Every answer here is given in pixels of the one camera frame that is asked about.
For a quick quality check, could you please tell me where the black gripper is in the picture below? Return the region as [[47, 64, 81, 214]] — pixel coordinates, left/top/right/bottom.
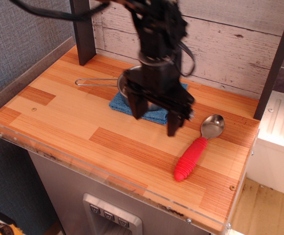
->
[[123, 58, 196, 137]]

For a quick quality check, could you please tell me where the red handled metal spoon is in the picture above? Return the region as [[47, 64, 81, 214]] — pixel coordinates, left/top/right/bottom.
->
[[174, 114, 225, 182]]

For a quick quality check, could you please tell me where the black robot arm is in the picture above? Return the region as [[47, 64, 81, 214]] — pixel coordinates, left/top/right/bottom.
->
[[123, 0, 195, 137]]

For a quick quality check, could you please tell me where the blue folded cloth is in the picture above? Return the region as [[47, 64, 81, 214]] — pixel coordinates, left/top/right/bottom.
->
[[109, 81, 188, 126]]

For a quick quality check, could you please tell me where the small steel pan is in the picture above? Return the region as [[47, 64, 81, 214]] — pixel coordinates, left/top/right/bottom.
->
[[75, 64, 162, 111]]

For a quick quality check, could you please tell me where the clear acrylic front guard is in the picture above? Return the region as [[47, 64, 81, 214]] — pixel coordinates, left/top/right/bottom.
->
[[0, 115, 259, 235]]

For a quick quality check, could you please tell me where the silver dispenser button panel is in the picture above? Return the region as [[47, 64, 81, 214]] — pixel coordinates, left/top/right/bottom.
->
[[83, 193, 143, 235]]

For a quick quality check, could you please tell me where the grey toy cabinet front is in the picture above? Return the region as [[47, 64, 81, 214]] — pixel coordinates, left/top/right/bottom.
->
[[29, 153, 208, 235]]

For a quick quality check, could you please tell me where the white toy sink unit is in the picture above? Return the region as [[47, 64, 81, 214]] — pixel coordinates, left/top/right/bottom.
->
[[246, 91, 284, 193]]

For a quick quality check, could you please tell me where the yellow object bottom left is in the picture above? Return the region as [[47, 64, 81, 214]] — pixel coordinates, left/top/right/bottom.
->
[[0, 226, 23, 235]]

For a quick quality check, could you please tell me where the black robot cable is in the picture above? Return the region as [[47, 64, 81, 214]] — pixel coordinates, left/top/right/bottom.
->
[[8, 0, 196, 77]]

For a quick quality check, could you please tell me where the dark right frame post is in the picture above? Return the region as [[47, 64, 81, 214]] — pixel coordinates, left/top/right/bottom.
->
[[253, 31, 284, 120]]

